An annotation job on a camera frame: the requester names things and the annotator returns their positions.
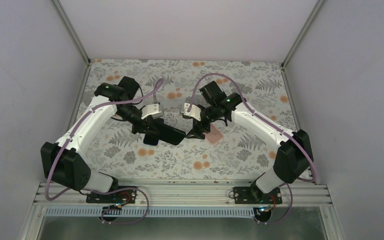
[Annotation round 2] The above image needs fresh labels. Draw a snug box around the slotted grey cable duct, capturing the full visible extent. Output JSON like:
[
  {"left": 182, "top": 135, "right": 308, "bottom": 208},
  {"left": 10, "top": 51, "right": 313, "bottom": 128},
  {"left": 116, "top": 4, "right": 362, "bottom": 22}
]
[{"left": 44, "top": 206, "right": 255, "bottom": 218}]

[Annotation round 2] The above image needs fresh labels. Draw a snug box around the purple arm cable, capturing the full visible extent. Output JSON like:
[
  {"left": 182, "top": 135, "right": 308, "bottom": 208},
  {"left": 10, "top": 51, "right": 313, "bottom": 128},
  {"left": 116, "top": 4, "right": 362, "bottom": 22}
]
[
  {"left": 44, "top": 78, "right": 165, "bottom": 202},
  {"left": 186, "top": 73, "right": 319, "bottom": 184}
]

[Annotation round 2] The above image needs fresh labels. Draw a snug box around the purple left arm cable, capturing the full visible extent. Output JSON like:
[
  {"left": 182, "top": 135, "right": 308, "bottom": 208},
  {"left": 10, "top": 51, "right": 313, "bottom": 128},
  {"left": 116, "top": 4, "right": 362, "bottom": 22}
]
[{"left": 44, "top": 78, "right": 165, "bottom": 202}]

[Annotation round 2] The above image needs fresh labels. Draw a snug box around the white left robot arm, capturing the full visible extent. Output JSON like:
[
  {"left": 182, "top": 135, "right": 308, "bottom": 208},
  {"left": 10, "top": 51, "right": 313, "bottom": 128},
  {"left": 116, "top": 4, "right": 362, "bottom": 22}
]
[{"left": 40, "top": 76, "right": 164, "bottom": 203}]

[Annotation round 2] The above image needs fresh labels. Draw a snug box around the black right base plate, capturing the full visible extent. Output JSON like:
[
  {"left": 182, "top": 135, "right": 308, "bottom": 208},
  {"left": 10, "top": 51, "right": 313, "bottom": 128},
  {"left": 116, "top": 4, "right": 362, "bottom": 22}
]
[{"left": 227, "top": 186, "right": 283, "bottom": 205}]

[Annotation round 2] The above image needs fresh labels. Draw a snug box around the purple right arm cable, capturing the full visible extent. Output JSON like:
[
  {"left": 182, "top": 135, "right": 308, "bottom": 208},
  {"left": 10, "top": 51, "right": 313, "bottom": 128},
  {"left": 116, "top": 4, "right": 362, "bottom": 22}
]
[{"left": 186, "top": 73, "right": 319, "bottom": 184}]

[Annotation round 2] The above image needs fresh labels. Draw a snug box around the blue black phone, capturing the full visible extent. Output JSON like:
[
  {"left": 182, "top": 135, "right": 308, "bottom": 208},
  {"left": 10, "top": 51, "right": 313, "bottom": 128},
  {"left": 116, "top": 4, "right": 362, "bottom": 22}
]
[{"left": 153, "top": 118, "right": 186, "bottom": 146}]

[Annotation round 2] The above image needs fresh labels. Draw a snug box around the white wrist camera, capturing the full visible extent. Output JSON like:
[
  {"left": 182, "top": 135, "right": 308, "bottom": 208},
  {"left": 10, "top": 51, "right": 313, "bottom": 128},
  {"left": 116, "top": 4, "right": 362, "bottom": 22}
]
[
  {"left": 141, "top": 103, "right": 164, "bottom": 120},
  {"left": 180, "top": 103, "right": 202, "bottom": 121}
]

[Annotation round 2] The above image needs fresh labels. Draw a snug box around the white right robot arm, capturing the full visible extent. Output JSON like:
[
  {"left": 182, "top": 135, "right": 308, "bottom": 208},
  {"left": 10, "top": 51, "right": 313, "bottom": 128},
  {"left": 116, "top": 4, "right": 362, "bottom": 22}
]
[{"left": 180, "top": 81, "right": 313, "bottom": 204}]

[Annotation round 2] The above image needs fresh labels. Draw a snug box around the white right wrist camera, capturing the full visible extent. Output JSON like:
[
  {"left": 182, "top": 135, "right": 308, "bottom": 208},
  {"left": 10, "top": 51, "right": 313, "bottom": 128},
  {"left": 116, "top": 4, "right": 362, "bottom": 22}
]
[{"left": 180, "top": 103, "right": 202, "bottom": 121}]

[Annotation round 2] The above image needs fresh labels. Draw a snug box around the floral patterned table mat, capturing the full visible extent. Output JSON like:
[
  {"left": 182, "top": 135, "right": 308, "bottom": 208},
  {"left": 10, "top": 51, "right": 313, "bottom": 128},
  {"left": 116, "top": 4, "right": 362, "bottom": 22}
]
[{"left": 59, "top": 58, "right": 312, "bottom": 181}]

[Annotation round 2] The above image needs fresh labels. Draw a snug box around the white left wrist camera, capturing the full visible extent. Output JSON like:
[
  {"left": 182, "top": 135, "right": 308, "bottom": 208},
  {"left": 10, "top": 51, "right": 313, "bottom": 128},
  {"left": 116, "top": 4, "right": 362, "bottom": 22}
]
[{"left": 141, "top": 103, "right": 164, "bottom": 120}]

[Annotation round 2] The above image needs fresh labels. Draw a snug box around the pink phone case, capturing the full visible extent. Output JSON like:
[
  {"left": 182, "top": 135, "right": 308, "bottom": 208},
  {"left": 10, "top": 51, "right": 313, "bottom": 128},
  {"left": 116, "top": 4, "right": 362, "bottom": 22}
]
[{"left": 204, "top": 124, "right": 224, "bottom": 145}]

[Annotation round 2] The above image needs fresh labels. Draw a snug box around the aluminium front rail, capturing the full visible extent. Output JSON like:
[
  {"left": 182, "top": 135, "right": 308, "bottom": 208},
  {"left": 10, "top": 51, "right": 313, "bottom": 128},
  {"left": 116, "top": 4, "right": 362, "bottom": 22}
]
[{"left": 34, "top": 180, "right": 332, "bottom": 209}]

